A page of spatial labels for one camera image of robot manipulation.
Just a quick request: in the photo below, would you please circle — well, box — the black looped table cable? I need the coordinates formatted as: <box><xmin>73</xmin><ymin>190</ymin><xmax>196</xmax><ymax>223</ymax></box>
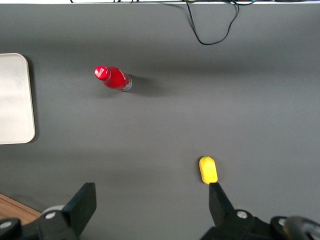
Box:
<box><xmin>185</xmin><ymin>0</ymin><xmax>241</xmax><ymax>46</ymax></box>

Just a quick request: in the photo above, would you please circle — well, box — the beige rectangular tray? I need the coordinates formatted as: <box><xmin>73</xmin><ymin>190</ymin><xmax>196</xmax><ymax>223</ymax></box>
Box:
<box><xmin>0</xmin><ymin>52</ymin><xmax>37</xmax><ymax>145</ymax></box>

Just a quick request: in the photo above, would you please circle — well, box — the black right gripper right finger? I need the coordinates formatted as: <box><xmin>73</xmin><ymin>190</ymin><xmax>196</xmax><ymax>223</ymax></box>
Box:
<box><xmin>199</xmin><ymin>182</ymin><xmax>272</xmax><ymax>240</ymax></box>

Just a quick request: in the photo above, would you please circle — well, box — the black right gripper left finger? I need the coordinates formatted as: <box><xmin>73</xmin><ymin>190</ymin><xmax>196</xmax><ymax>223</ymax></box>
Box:
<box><xmin>36</xmin><ymin>182</ymin><xmax>98</xmax><ymax>240</ymax></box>

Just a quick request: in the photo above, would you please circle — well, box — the wooden drawer cabinet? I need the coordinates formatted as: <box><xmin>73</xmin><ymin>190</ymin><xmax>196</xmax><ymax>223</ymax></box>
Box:
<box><xmin>0</xmin><ymin>193</ymin><xmax>42</xmax><ymax>221</ymax></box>

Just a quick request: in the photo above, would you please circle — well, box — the yellow lemon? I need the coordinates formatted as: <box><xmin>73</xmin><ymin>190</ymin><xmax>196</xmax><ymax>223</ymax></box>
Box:
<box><xmin>198</xmin><ymin>155</ymin><xmax>219</xmax><ymax>186</ymax></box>

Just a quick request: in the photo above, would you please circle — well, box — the red cola bottle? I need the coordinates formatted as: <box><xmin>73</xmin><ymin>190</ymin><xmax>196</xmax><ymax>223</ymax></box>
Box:
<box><xmin>93</xmin><ymin>65</ymin><xmax>133</xmax><ymax>93</ymax></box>

